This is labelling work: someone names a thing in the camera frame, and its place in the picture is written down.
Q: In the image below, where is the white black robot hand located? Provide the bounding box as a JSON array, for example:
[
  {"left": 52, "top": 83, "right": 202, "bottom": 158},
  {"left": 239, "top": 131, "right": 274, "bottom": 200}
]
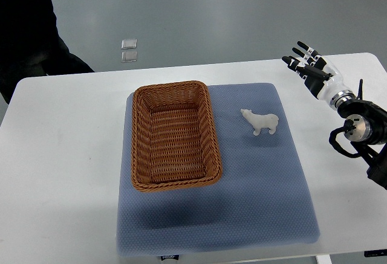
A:
[{"left": 282, "top": 41, "right": 355, "bottom": 110}]

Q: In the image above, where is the white bear figurine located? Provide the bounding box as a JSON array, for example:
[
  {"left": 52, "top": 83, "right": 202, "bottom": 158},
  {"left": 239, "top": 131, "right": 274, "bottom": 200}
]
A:
[{"left": 240, "top": 109, "right": 279, "bottom": 136}]

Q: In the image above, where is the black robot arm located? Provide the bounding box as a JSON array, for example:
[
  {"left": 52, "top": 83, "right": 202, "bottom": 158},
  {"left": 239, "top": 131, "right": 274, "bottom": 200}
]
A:
[{"left": 329, "top": 80, "right": 386, "bottom": 188}]

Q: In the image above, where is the brown wicker basket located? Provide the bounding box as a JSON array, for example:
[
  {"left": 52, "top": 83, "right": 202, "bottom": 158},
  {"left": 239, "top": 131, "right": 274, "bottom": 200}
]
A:
[{"left": 131, "top": 80, "right": 223, "bottom": 192}]

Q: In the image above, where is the blue quilted mat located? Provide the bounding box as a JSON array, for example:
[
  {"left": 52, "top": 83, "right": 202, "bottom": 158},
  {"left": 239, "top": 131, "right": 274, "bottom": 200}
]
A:
[{"left": 116, "top": 83, "right": 320, "bottom": 257}]

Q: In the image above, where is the black table control panel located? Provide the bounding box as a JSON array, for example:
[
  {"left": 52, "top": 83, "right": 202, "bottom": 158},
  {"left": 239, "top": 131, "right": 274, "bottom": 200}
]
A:
[{"left": 364, "top": 250, "right": 386, "bottom": 258}]

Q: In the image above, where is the lower floor plate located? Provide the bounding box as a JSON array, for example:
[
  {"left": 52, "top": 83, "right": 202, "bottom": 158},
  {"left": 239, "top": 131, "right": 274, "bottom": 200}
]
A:
[{"left": 121, "top": 51, "right": 137, "bottom": 63}]

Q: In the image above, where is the floor plate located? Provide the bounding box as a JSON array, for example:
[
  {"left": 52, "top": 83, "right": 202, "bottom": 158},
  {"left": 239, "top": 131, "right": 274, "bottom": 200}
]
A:
[
  {"left": 121, "top": 39, "right": 137, "bottom": 50},
  {"left": 121, "top": 51, "right": 137, "bottom": 63}
]

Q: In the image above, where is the upper floor plate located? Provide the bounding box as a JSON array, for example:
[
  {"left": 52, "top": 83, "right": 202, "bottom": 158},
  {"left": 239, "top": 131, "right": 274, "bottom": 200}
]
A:
[{"left": 121, "top": 39, "right": 137, "bottom": 50}]

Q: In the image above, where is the person in black clothes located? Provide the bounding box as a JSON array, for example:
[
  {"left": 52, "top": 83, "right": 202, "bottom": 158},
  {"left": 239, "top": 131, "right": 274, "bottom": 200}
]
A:
[{"left": 1, "top": 0, "right": 92, "bottom": 103}]

